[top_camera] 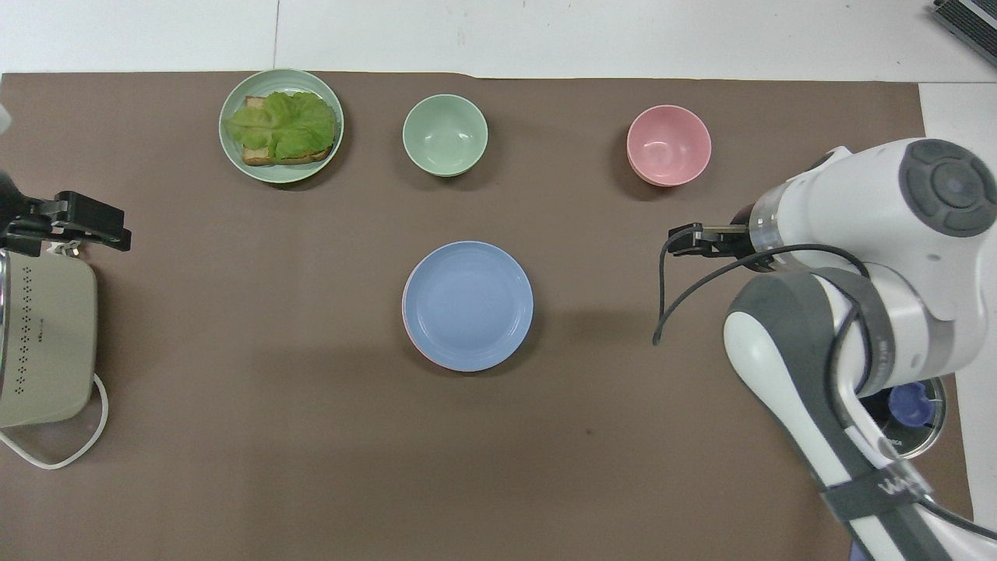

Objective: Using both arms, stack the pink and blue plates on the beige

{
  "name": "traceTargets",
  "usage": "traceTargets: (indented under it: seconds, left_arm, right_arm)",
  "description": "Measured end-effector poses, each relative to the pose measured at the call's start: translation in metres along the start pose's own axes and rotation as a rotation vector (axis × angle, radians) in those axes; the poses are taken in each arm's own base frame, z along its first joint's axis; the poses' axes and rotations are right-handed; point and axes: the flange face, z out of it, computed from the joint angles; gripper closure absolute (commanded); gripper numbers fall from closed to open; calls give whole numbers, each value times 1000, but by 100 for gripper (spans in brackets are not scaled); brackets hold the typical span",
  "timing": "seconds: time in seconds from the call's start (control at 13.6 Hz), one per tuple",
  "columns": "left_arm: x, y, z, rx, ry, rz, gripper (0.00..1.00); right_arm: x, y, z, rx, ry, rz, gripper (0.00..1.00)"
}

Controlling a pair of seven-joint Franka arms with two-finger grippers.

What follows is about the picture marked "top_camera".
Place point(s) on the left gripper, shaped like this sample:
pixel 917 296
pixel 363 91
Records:
pixel 12 202

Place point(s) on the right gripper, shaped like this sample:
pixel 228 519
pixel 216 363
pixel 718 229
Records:
pixel 740 238

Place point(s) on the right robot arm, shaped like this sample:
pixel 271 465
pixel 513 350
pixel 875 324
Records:
pixel 872 202

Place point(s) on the pink bowl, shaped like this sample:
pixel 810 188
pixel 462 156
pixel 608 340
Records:
pixel 669 144

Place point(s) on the beige electric cooker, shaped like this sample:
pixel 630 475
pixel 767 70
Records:
pixel 47 343

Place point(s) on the green plate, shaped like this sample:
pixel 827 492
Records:
pixel 234 160

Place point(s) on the blue knob-shaped object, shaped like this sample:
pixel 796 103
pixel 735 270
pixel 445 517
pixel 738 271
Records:
pixel 913 405

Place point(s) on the toast slice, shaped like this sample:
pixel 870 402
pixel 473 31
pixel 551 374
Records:
pixel 257 156

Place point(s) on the round steel-rimmed container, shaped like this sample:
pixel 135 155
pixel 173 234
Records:
pixel 935 436

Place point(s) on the blue plate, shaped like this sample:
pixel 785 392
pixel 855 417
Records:
pixel 469 305

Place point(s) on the green lettuce leaf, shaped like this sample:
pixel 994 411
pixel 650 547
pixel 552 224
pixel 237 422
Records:
pixel 284 123

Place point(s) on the green bowl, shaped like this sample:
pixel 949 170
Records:
pixel 445 134

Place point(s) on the grey ribbed device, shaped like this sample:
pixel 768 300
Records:
pixel 970 22

